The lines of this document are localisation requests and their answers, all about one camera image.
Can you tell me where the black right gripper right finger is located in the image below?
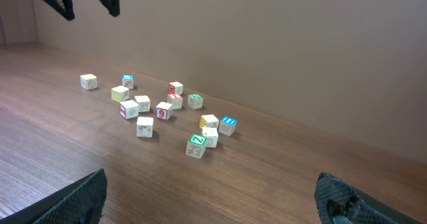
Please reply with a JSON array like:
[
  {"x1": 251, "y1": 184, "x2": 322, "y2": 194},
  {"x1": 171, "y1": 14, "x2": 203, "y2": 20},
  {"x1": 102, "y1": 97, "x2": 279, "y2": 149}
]
[{"x1": 314, "y1": 173, "x2": 419, "y2": 224}]

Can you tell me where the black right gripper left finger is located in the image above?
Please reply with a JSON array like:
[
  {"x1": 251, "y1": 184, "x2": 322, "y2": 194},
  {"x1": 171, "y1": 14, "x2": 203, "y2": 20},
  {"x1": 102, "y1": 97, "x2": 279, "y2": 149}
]
[{"x1": 1, "y1": 169, "x2": 107, "y2": 224}]

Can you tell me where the yellow edged wooden block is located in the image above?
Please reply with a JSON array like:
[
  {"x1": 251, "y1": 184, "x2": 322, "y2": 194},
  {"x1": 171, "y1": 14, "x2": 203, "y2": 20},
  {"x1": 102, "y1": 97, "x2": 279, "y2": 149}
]
[{"x1": 111, "y1": 85, "x2": 129, "y2": 103}]

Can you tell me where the white red striped block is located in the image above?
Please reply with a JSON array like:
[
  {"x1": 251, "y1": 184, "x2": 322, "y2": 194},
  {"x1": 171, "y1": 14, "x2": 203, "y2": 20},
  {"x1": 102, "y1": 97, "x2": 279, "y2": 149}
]
[{"x1": 120, "y1": 100, "x2": 139, "y2": 119}]

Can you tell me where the red drawing wooden block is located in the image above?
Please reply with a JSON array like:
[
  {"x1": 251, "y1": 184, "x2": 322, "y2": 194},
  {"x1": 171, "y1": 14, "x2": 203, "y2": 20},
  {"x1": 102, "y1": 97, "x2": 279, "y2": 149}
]
[{"x1": 134, "y1": 95, "x2": 151, "y2": 113}]

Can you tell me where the blue letter wooden block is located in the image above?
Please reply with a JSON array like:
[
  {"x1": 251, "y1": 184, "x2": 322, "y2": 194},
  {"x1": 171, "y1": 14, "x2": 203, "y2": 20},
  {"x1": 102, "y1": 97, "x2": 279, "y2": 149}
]
[{"x1": 121, "y1": 75, "x2": 134, "y2": 89}]

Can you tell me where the plain yellowish wooden block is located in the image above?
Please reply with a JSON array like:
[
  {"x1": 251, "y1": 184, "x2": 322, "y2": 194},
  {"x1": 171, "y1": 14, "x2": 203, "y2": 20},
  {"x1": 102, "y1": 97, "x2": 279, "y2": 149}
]
[{"x1": 80, "y1": 74, "x2": 97, "y2": 90}]

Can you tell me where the white red A block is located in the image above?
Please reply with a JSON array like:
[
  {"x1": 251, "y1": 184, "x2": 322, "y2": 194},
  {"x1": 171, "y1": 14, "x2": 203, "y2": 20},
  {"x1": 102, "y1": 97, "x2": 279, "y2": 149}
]
[{"x1": 136, "y1": 117, "x2": 153, "y2": 138}]

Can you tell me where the red sided top wooden block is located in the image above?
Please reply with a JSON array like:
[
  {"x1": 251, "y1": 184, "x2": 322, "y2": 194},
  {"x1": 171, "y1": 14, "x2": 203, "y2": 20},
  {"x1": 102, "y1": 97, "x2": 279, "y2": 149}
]
[{"x1": 167, "y1": 81, "x2": 183, "y2": 95}]

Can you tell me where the white red picture block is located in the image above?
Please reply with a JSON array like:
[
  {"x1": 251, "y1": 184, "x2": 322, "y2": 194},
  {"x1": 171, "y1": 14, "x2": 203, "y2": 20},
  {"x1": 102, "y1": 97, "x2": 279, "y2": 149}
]
[{"x1": 155, "y1": 102, "x2": 172, "y2": 121}]

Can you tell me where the red I wooden block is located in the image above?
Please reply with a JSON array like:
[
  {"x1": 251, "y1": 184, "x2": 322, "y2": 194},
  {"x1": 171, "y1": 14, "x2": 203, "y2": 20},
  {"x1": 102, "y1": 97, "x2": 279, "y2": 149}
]
[{"x1": 167, "y1": 93, "x2": 183, "y2": 109}]

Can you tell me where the green Z wooden block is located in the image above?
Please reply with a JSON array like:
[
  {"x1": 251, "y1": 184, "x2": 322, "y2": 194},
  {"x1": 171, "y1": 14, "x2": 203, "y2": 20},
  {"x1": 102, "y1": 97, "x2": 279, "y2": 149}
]
[{"x1": 185, "y1": 133, "x2": 207, "y2": 159}]

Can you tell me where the blue H wooden block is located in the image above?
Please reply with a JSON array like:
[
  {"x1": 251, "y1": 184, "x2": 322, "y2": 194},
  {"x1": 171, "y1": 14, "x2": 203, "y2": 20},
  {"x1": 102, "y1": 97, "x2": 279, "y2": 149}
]
[{"x1": 218, "y1": 116, "x2": 238, "y2": 136}]

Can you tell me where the green N wooden block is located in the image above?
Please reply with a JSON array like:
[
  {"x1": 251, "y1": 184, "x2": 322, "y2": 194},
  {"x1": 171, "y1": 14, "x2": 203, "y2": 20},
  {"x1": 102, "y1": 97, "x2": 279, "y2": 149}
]
[{"x1": 187, "y1": 93, "x2": 203, "y2": 109}]

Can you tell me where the white green sided block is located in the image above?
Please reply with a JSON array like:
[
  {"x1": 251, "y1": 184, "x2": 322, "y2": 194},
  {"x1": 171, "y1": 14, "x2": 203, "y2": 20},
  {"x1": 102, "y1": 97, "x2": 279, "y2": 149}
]
[{"x1": 201, "y1": 127, "x2": 219, "y2": 148}]

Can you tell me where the yellow sided wooden block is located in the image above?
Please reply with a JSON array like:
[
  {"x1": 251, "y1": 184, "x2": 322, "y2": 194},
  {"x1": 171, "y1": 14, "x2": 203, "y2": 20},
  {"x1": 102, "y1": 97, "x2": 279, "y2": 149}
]
[{"x1": 199, "y1": 114, "x2": 220, "y2": 129}]

